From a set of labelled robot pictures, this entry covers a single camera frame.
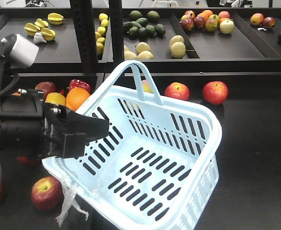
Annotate red apple lower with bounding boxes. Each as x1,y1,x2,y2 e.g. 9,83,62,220
31,176,64,211

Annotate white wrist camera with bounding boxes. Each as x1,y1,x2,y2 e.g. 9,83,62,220
4,34,39,69

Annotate black wooden display stand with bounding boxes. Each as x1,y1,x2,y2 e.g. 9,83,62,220
0,1,281,230

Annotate light blue plastic basket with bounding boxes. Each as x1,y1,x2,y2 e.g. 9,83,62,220
42,60,222,230

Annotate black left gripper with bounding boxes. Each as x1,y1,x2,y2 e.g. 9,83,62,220
0,90,110,160

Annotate red apple front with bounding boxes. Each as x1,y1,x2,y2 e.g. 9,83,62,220
17,156,41,168

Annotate red yellow apple back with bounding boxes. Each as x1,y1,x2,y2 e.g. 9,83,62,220
35,81,57,100

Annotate orange beside pepper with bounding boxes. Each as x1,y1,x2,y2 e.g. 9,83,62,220
66,87,90,111

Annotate yellow apple by orange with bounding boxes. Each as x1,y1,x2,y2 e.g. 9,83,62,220
45,92,66,106

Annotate red apple middle right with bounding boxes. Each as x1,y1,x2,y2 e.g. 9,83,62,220
164,82,190,101

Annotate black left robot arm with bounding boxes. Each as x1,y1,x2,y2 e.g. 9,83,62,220
0,34,110,189

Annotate red apple far right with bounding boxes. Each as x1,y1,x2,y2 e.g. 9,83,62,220
202,81,229,105

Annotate white garlic bulb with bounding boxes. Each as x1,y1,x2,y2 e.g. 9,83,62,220
33,32,47,44

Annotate red bell pepper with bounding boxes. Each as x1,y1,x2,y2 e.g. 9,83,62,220
68,79,91,93

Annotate pale peach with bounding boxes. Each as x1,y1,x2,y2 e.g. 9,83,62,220
141,80,153,93

